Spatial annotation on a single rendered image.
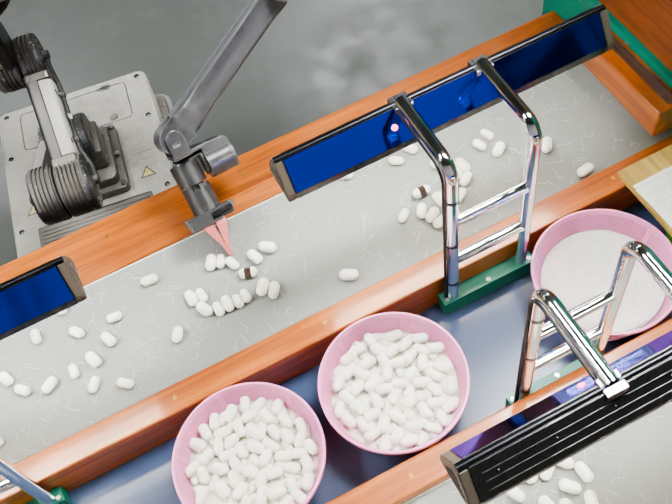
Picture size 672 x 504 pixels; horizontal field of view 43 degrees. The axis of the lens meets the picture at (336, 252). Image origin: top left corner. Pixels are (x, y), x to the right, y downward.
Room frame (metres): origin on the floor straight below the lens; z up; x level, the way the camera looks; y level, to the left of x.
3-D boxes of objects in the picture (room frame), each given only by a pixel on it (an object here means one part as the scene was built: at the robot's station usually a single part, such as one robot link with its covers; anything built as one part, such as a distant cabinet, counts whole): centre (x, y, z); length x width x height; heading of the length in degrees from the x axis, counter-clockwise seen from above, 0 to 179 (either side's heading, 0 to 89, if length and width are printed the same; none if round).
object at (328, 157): (0.94, -0.23, 1.08); 0.62 x 0.08 x 0.07; 105
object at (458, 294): (0.86, -0.25, 0.90); 0.20 x 0.19 x 0.45; 105
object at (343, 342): (0.60, -0.05, 0.72); 0.27 x 0.27 x 0.10
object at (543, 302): (0.47, -0.36, 0.90); 0.20 x 0.19 x 0.45; 105
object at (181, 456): (0.52, 0.22, 0.72); 0.27 x 0.27 x 0.10
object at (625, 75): (1.11, -0.64, 0.83); 0.30 x 0.06 x 0.07; 15
